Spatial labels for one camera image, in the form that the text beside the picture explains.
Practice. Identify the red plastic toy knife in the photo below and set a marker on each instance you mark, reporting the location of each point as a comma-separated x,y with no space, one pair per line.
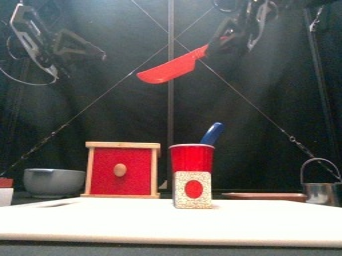
168,70

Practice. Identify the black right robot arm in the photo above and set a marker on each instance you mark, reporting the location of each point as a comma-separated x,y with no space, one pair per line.
284,6

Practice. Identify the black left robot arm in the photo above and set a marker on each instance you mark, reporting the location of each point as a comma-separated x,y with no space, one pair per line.
8,33

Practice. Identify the toy sushi roll piece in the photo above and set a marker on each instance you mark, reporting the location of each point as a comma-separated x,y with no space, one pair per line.
192,200

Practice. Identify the blue plastic toy utensil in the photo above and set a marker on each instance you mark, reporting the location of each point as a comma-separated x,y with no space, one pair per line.
212,133

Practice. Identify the red plastic cup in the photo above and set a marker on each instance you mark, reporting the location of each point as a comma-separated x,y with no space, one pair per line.
191,158

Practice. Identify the grey bowl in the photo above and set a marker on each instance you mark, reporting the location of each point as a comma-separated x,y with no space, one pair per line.
53,183

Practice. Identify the wooden box with red drawer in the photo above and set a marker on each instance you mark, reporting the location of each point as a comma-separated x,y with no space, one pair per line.
133,180

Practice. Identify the red and white toy block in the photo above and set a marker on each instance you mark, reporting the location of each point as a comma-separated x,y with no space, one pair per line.
5,196

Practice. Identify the white cutting board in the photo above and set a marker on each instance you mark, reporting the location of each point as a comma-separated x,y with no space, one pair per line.
133,223

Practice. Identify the vertical frame pole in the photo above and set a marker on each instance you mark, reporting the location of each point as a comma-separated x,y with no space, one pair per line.
169,100

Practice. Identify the black side frame post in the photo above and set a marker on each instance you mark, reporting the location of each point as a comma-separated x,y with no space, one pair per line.
320,83

